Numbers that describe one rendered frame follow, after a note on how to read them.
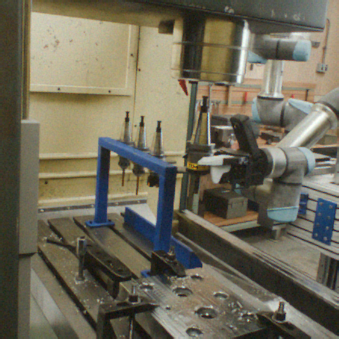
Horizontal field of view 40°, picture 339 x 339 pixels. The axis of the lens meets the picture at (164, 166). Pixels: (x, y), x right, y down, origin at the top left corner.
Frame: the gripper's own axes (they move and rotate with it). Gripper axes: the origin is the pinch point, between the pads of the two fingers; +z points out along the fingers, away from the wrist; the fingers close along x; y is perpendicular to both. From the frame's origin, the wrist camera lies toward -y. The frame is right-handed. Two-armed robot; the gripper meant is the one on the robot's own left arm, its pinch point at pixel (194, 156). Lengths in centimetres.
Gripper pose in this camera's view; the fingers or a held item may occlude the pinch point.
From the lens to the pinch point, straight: 102.0
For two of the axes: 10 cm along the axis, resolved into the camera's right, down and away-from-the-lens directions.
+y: -0.9, 9.7, 2.1
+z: -8.6, 0.3, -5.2
